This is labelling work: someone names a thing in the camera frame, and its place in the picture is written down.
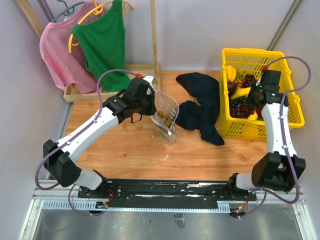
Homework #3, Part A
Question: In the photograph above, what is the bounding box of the pink shirt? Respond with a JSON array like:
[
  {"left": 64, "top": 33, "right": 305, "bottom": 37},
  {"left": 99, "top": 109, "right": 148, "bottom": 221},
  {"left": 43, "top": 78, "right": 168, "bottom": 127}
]
[{"left": 39, "top": 0, "right": 97, "bottom": 94}]

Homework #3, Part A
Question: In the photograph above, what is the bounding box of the wooden clothes rack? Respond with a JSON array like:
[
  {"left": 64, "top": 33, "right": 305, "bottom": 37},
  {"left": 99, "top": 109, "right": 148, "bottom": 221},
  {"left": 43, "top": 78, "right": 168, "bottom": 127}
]
[{"left": 17, "top": 0, "right": 161, "bottom": 103}]

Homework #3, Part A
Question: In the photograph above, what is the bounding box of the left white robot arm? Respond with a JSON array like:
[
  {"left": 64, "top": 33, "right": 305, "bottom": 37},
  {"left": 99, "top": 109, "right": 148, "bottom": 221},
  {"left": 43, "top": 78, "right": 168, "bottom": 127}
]
[{"left": 43, "top": 75, "right": 156, "bottom": 198}]

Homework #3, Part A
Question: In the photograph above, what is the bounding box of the yellow banana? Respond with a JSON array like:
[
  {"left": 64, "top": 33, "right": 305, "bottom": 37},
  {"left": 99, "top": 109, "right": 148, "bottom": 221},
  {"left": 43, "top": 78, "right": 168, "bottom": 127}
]
[{"left": 230, "top": 87, "right": 251, "bottom": 100}]

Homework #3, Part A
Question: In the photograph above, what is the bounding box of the grey clothes hanger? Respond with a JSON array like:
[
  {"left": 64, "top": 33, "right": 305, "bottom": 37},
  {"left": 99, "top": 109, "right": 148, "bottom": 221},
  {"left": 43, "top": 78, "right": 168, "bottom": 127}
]
[{"left": 51, "top": 0, "right": 85, "bottom": 23}]

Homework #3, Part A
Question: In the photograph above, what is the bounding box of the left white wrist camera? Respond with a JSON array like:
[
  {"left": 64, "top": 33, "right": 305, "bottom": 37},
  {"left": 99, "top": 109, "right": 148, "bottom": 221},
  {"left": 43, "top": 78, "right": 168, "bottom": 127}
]
[{"left": 142, "top": 75, "right": 156, "bottom": 87}]

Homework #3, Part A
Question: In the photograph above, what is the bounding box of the dark navy cloth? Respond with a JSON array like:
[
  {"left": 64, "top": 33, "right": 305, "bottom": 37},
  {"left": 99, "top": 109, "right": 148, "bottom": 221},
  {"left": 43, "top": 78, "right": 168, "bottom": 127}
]
[{"left": 175, "top": 72, "right": 225, "bottom": 146}]

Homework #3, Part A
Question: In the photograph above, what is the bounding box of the brown longan fruit bunch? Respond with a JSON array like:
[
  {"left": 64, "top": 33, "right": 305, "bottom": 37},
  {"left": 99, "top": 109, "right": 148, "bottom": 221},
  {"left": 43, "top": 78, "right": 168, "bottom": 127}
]
[{"left": 157, "top": 111, "right": 173, "bottom": 128}]

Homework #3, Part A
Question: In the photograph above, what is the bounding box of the red grape bunch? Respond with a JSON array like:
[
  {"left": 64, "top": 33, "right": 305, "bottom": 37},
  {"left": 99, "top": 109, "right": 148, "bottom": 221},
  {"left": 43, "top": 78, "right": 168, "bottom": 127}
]
[{"left": 229, "top": 103, "right": 255, "bottom": 119}]

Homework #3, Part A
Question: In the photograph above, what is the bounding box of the green tank top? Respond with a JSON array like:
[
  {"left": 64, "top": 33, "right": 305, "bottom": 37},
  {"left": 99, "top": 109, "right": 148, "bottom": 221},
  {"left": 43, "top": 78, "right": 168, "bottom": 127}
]
[{"left": 68, "top": 0, "right": 130, "bottom": 92}]

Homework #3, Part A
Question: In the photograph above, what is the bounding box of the dark purple grape bunch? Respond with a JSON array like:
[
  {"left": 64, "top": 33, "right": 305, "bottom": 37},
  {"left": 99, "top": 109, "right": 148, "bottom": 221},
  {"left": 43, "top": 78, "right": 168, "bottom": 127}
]
[{"left": 241, "top": 74, "right": 257, "bottom": 88}]

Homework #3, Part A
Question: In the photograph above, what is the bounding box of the clear zip top bag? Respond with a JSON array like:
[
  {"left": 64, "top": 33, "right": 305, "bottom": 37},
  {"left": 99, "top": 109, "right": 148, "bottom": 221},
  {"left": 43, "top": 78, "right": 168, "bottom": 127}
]
[{"left": 151, "top": 90, "right": 179, "bottom": 147}]

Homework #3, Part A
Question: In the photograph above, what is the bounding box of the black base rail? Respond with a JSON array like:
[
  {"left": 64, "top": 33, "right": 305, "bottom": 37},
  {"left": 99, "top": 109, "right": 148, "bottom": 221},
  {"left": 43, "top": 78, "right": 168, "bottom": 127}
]
[{"left": 78, "top": 178, "right": 257, "bottom": 211}]

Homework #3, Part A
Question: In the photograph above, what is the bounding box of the black grape bunch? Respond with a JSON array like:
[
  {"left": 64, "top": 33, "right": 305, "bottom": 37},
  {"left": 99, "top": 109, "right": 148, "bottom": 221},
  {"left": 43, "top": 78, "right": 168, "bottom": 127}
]
[{"left": 229, "top": 96, "right": 247, "bottom": 109}]

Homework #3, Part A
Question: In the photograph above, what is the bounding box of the yellow clothes hanger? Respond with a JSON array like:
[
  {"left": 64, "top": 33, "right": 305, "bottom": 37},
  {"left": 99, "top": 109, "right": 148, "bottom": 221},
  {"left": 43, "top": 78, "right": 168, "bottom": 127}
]
[{"left": 68, "top": 0, "right": 135, "bottom": 54}]

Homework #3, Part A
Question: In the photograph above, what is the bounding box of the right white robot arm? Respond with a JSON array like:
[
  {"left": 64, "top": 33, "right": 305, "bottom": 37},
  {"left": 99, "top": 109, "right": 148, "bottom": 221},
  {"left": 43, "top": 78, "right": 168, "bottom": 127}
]
[{"left": 226, "top": 69, "right": 306, "bottom": 200}]

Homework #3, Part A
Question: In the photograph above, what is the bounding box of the yellow lemon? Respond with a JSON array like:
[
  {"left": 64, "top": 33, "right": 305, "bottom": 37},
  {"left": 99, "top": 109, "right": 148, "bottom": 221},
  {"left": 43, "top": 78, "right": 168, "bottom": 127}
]
[{"left": 247, "top": 111, "right": 258, "bottom": 121}]

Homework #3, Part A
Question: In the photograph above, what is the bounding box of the yellow plastic basket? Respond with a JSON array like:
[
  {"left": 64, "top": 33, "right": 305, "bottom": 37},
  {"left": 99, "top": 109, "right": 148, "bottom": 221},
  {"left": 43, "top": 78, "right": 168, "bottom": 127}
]
[{"left": 219, "top": 48, "right": 305, "bottom": 141}]

